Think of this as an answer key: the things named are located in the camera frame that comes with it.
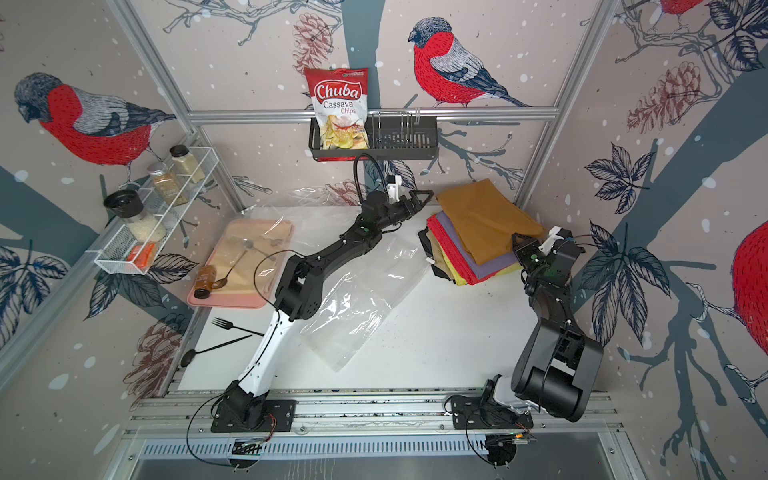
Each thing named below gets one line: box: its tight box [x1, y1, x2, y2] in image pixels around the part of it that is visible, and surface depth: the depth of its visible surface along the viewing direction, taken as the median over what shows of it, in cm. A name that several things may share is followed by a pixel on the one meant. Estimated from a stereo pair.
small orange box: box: [126, 243, 157, 271], surface depth 68 cm
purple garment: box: [436, 211, 518, 279], surface depth 87 cm
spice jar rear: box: [169, 144, 206, 184], surface depth 83 cm
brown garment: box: [436, 178, 547, 266], surface depth 90 cm
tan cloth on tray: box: [212, 221, 292, 295], surface depth 106 cm
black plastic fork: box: [211, 317, 265, 337], surface depth 92 cm
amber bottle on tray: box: [194, 265, 217, 299], surface depth 97 cm
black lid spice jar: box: [103, 189, 167, 243], surface depth 66 cm
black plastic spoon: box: [181, 334, 253, 367], surface depth 87 cm
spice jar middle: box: [147, 162, 189, 207], surface depth 76 cm
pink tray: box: [187, 219, 295, 309], surface depth 103 cm
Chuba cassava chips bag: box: [304, 67, 370, 162], surface depth 85 cm
